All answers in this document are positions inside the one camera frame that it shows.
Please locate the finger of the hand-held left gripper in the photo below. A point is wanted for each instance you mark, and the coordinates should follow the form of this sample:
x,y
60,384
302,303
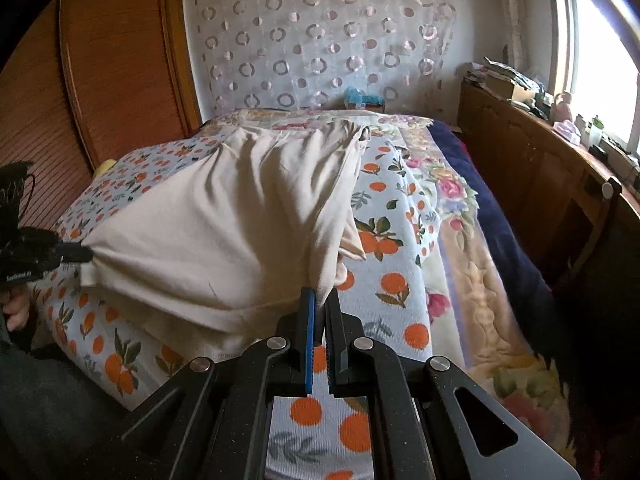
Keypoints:
x,y
75,252

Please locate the pile of papers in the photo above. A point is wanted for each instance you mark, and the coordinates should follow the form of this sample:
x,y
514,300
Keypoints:
x,y
507,70

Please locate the stack of books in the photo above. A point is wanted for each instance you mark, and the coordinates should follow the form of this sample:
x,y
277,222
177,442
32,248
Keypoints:
x,y
475,74

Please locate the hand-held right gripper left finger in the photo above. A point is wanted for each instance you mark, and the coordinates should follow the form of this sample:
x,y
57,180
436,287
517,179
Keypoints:
x,y
310,345

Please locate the navy blue blanket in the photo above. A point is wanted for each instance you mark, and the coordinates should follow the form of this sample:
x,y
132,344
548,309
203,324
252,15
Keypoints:
x,y
480,170

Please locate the small box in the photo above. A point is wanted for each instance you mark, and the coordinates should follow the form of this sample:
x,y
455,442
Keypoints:
x,y
367,106

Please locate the wooden headboard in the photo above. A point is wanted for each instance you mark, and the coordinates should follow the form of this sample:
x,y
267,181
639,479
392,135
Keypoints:
x,y
115,60

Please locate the floral quilt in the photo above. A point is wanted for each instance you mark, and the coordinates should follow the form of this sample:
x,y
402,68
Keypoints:
x,y
475,280

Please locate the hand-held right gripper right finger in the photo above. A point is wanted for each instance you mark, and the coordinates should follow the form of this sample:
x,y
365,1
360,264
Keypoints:
x,y
335,350

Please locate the wooden chair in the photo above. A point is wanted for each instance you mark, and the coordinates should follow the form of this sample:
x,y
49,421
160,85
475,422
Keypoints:
x,y
607,210

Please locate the green cap bottle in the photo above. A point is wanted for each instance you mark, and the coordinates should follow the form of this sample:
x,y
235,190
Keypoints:
x,y
598,132

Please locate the window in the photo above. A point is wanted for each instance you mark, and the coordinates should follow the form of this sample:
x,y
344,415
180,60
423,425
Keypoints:
x,y
600,60

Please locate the cardboard box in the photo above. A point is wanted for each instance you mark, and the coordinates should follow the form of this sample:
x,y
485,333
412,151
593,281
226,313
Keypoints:
x,y
510,90

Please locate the person's left hand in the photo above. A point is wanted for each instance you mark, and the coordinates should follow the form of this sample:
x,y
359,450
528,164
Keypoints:
x,y
17,310

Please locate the beige printed t-shirt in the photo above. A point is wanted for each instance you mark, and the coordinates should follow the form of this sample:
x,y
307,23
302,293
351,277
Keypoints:
x,y
225,220

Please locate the pale pink pack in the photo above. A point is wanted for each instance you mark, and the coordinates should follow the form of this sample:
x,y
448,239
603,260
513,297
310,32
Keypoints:
x,y
567,131

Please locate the patterned window curtain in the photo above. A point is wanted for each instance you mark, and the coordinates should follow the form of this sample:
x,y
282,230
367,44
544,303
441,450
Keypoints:
x,y
515,10

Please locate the person's left forearm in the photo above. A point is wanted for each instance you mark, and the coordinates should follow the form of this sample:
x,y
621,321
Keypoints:
x,y
45,410

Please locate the circle pattern lace curtain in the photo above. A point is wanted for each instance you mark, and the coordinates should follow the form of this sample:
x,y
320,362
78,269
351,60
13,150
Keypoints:
x,y
310,35

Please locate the orange fruit print bedsheet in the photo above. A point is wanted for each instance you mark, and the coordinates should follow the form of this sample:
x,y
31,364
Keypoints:
x,y
400,305

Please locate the long wooden cabinet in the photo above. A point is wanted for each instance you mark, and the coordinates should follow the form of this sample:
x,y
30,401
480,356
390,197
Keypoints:
x,y
525,150

